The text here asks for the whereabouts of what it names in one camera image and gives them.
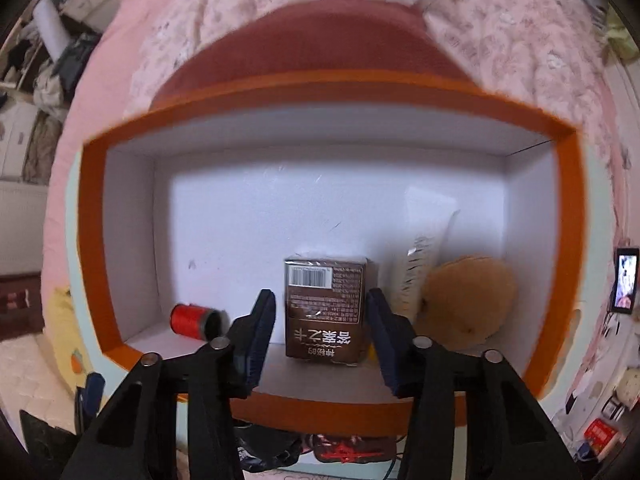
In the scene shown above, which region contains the pink printed blanket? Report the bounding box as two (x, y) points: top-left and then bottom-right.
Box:
(122, 0), (626, 171)

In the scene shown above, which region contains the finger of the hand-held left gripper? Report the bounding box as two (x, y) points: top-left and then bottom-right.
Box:
(75, 372), (106, 436)

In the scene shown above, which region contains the brown plush toy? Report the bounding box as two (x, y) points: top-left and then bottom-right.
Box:
(415, 255), (518, 348)

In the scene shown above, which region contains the yellow-green garment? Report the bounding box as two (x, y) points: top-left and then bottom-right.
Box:
(602, 7), (640, 61)

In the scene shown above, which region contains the brown printed packet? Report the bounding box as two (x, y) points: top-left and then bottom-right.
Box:
(284, 255), (377, 366)

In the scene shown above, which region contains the white drawer cabinet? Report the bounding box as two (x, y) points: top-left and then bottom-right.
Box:
(0, 102), (41, 181)

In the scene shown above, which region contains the white paper roll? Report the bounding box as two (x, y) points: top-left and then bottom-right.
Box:
(30, 0), (68, 56)

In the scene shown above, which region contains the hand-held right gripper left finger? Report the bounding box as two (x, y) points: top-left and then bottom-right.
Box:
(60, 288), (277, 480)

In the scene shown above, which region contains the white orange lip balm tube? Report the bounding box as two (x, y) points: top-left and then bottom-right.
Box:
(390, 210), (461, 321)

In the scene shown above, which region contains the light green lap table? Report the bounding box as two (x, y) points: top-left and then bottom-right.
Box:
(47, 145), (618, 480)

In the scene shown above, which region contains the dark pouch with red print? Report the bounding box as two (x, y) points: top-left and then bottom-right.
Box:
(310, 434), (398, 467)

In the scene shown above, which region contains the pink bed sheet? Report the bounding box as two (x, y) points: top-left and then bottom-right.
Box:
(40, 0), (636, 311)

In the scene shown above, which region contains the pile of clothes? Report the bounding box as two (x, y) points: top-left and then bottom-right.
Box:
(30, 35), (101, 181)

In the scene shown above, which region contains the small red box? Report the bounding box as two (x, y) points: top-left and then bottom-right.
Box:
(582, 419), (623, 456)

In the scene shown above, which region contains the orange cardboard box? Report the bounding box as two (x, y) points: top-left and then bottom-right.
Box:
(77, 72), (588, 436)

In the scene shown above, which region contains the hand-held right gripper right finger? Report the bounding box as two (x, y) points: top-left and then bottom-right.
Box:
(366, 287), (583, 480)

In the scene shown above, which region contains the black phone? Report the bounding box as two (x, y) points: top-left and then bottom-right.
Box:
(612, 246), (640, 316)

